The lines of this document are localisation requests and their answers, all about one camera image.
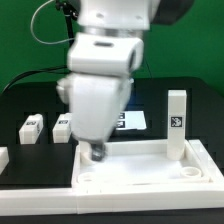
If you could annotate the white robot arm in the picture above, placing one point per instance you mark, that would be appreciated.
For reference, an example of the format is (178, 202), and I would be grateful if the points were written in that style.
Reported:
(126, 18)

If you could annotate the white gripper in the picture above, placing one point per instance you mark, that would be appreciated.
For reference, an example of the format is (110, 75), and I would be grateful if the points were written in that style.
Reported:
(95, 103)

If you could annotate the fiducial marker sheet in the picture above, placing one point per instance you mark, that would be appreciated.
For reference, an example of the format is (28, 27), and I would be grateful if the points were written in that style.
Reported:
(131, 120)

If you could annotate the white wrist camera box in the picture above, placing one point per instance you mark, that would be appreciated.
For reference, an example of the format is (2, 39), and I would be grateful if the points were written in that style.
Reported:
(104, 55)

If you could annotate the white desk top tray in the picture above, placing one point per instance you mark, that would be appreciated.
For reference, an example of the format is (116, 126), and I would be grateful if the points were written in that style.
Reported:
(144, 163)

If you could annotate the white L-shaped fence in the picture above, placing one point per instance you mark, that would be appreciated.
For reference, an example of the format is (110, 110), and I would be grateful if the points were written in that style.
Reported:
(91, 198)

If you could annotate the white block left edge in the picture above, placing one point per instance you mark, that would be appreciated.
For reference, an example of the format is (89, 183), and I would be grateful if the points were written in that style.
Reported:
(4, 158)

